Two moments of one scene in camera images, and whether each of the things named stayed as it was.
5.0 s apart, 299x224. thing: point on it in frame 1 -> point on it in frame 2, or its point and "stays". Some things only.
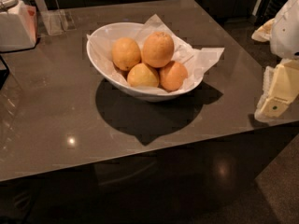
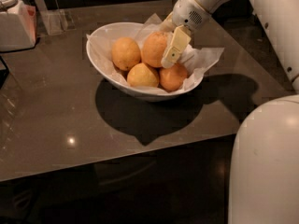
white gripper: x=286 y=28 -> x=189 y=12
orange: x=157 y=49 stays
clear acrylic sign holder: x=57 y=21 stays
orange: x=125 y=53 stays
